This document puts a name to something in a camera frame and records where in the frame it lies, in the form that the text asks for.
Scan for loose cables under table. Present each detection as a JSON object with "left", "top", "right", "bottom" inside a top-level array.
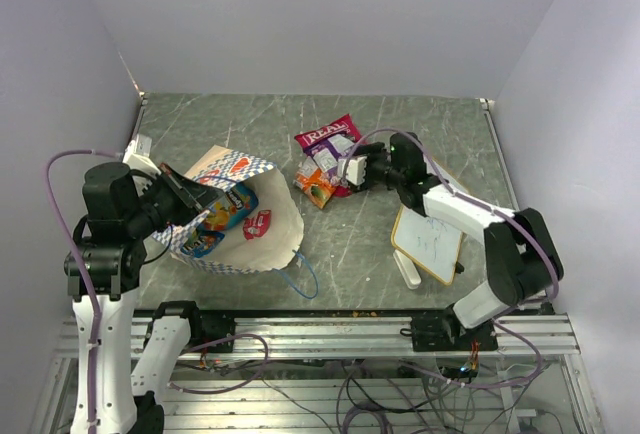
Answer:
[{"left": 164, "top": 348, "right": 551, "bottom": 434}]

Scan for small red snack packet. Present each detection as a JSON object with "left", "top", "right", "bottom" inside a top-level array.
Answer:
[{"left": 242, "top": 209, "right": 272, "bottom": 240}]

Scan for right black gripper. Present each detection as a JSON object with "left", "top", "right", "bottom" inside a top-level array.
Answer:
[{"left": 351, "top": 143, "right": 404, "bottom": 192}]

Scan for purple cable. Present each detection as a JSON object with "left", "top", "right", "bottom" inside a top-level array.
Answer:
[
  {"left": 344, "top": 127, "right": 561, "bottom": 390},
  {"left": 45, "top": 149, "right": 124, "bottom": 433}
]

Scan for purple snack packet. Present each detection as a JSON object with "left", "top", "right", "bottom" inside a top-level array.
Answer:
[{"left": 306, "top": 134, "right": 354, "bottom": 186}]

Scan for white whiteboard eraser marker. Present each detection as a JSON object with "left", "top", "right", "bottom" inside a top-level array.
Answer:
[{"left": 393, "top": 250, "right": 422, "bottom": 290}]

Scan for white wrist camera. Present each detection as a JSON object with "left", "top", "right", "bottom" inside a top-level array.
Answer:
[
  {"left": 122, "top": 134, "right": 160, "bottom": 176},
  {"left": 337, "top": 155, "right": 367, "bottom": 188}
]

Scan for checkered paper bag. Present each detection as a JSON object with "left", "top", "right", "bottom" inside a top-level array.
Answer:
[{"left": 152, "top": 145, "right": 305, "bottom": 275}]

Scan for pink snack bag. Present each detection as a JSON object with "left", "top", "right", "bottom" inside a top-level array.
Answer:
[{"left": 295, "top": 114, "right": 361, "bottom": 155}]

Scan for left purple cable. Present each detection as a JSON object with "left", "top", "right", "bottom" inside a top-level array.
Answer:
[{"left": 45, "top": 149, "right": 124, "bottom": 433}]

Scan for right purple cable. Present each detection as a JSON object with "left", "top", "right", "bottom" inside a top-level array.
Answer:
[{"left": 344, "top": 127, "right": 561, "bottom": 390}]

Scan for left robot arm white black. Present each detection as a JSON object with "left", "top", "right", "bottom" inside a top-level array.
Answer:
[{"left": 65, "top": 162, "right": 224, "bottom": 433}]

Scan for small whiteboard yellow frame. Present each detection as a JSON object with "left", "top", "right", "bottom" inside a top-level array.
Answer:
[{"left": 391, "top": 205, "right": 465, "bottom": 286}]

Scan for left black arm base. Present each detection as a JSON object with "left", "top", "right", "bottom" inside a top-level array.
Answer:
[{"left": 144, "top": 300, "right": 236, "bottom": 348}]

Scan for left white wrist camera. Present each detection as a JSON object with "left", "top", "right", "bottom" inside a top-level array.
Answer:
[{"left": 122, "top": 134, "right": 160, "bottom": 176}]

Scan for orange snack packet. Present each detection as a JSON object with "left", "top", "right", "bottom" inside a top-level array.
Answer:
[{"left": 293, "top": 156, "right": 336, "bottom": 209}]

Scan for small colourful candy packet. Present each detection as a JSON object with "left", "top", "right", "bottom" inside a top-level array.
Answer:
[{"left": 331, "top": 179, "right": 353, "bottom": 198}]

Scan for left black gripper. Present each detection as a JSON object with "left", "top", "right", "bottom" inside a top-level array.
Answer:
[{"left": 126, "top": 161, "right": 224, "bottom": 236}]

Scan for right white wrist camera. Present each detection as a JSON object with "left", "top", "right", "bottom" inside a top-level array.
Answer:
[{"left": 337, "top": 155, "right": 367, "bottom": 188}]

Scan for aluminium frame rail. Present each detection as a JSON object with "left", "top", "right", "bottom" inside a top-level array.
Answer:
[{"left": 54, "top": 313, "right": 576, "bottom": 360}]

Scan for blue snack bag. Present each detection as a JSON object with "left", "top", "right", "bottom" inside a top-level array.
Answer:
[{"left": 180, "top": 183, "right": 258, "bottom": 258}]

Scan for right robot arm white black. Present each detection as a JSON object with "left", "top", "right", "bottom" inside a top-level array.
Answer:
[{"left": 337, "top": 129, "right": 564, "bottom": 350}]

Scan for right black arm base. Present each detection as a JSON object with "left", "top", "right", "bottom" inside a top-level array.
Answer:
[{"left": 400, "top": 308, "right": 498, "bottom": 352}]

